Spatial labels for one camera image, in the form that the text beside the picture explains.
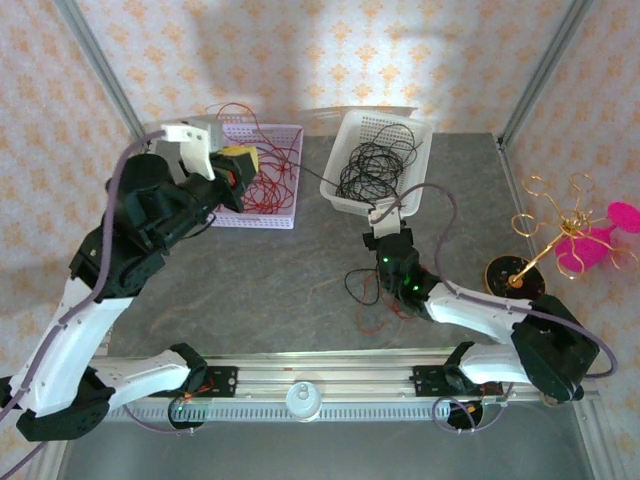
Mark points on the lavender plastic basket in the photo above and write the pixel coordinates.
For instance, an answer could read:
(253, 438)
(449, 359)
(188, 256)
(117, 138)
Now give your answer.
(260, 224)

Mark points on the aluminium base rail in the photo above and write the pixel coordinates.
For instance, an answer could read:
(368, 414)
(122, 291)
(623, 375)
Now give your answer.
(325, 367)

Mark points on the aluminium frame post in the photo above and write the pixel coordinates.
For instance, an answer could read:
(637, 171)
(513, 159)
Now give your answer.
(106, 75)
(544, 75)

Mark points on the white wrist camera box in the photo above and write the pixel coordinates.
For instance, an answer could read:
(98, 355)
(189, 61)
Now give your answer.
(192, 145)
(387, 225)

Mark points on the white plastic basket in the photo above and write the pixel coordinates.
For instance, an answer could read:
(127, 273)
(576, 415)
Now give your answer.
(331, 165)

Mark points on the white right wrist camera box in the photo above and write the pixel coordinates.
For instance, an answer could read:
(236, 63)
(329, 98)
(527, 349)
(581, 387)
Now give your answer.
(387, 225)

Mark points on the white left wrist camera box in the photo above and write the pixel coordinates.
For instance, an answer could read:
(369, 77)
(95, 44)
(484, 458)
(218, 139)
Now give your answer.
(192, 145)

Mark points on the white round cap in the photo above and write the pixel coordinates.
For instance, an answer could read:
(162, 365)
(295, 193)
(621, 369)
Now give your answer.
(303, 400)

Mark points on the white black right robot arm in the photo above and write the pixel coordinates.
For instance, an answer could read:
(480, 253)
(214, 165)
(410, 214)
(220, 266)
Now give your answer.
(475, 315)

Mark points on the pink fluffy ornament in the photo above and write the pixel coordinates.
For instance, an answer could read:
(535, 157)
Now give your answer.
(580, 252)

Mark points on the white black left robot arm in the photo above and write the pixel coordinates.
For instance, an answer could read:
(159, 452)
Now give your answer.
(65, 340)

